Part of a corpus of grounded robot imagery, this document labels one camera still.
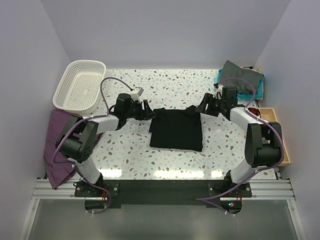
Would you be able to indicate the grey folded t shirt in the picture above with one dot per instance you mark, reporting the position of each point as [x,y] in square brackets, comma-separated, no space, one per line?
[245,80]

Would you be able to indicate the wooden compartment tray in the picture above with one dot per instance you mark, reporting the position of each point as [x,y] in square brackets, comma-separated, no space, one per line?
[269,114]

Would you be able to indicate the purple cloth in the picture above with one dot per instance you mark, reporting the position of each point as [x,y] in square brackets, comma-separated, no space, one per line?
[52,150]

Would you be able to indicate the aluminium rail frame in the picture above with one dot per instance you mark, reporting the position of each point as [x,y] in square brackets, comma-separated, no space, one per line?
[261,189]

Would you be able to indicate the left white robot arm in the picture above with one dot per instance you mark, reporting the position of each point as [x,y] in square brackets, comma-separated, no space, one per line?
[111,121]

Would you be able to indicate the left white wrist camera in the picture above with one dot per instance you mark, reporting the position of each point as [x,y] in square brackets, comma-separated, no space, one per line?
[138,93]

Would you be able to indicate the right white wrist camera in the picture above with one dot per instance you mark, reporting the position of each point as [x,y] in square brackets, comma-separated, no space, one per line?
[218,91]

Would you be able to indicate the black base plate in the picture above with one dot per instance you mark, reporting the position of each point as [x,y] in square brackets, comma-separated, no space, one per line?
[116,193]

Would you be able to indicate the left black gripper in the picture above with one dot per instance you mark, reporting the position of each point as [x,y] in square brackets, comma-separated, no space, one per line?
[143,115]

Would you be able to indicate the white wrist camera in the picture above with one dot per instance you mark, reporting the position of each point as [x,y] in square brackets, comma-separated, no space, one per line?
[218,91]
[138,93]

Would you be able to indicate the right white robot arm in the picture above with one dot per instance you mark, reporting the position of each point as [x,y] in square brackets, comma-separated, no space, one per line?
[264,148]

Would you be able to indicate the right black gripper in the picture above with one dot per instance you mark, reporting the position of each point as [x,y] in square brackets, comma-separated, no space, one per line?
[208,99]

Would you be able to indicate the white plastic basket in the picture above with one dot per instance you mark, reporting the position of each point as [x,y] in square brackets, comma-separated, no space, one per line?
[78,91]

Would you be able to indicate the teal folded t shirt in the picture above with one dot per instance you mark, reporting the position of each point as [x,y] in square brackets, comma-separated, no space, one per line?
[258,95]

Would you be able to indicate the red patterned cloth in tray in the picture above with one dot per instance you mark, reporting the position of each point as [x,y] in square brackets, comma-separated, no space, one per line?
[255,111]

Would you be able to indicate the black t shirt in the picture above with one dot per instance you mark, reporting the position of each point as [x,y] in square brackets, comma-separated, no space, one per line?
[179,129]

